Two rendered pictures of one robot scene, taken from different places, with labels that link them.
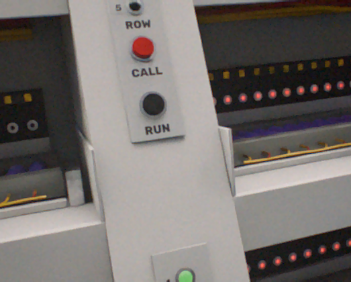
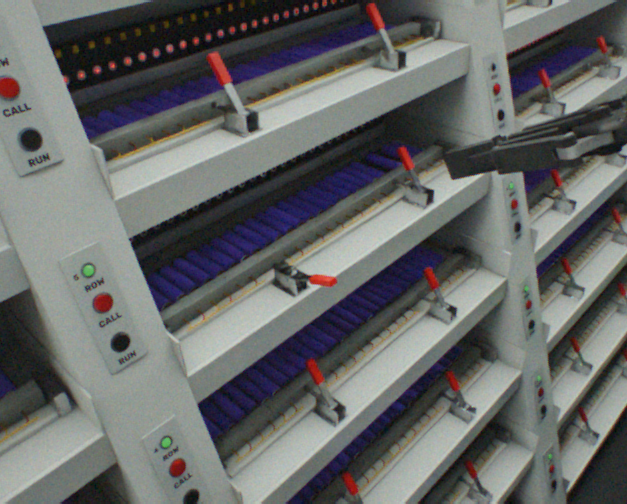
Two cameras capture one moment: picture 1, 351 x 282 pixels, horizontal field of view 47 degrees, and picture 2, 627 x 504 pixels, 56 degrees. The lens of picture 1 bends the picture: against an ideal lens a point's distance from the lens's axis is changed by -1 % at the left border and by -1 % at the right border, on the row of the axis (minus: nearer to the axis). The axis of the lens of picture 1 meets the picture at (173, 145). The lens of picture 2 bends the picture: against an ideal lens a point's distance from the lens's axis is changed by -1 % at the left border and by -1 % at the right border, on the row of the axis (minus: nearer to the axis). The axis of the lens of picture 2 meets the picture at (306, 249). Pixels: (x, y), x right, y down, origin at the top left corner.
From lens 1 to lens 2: 0.88 m
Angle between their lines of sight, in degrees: 36
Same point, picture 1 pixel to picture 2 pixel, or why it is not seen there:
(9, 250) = (469, 187)
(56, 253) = (478, 185)
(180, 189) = not seen: hidden behind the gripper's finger
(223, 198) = not seen: hidden behind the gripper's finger
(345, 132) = (525, 102)
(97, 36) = (483, 86)
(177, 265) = (508, 181)
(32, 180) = (434, 155)
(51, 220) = not seen: hidden behind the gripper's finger
